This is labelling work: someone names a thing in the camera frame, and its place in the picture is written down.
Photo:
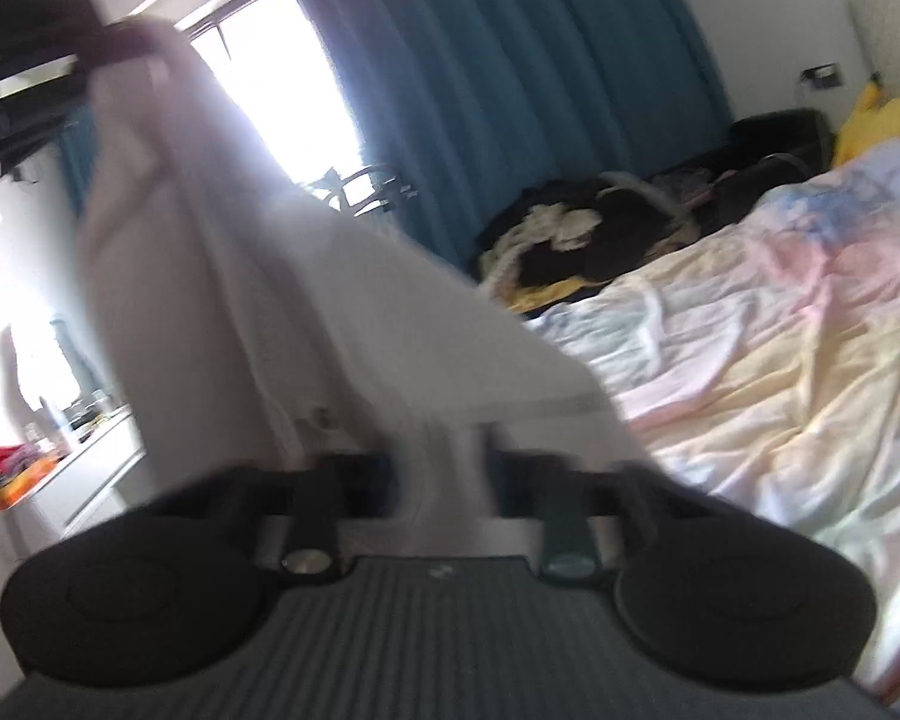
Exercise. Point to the dark wall switch plate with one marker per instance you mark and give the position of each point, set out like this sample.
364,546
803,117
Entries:
823,76

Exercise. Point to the red cloth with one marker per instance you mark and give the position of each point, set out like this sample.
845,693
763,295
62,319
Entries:
11,459

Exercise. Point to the blue curtain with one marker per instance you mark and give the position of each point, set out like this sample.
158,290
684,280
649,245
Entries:
510,75

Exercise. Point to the yellow plush toy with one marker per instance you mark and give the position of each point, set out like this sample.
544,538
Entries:
881,124

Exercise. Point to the dark bottle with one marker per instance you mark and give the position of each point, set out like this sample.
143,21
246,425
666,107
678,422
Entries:
71,364

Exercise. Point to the white shirt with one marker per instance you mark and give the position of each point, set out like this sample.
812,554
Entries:
217,277

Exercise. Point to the white padded headboard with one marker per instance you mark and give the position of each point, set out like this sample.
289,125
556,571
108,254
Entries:
892,37

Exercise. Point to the window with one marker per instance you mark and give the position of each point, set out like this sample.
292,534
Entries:
285,90

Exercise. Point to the yellow cloth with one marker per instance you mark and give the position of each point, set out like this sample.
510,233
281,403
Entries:
551,298

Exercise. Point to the pastel printed blanket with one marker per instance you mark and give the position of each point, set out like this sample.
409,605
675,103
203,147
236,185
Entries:
765,315

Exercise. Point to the cream knitted cloth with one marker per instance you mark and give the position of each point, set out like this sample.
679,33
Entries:
562,229

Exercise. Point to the black chair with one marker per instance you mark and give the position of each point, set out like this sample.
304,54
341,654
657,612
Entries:
367,184

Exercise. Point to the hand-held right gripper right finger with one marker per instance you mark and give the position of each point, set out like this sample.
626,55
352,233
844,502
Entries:
568,536

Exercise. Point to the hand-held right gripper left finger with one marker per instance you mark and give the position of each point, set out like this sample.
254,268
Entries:
311,514

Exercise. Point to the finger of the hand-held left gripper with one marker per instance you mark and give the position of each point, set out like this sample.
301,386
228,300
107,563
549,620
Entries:
124,41

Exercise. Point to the white desk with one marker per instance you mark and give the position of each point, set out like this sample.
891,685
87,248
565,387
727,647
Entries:
97,465

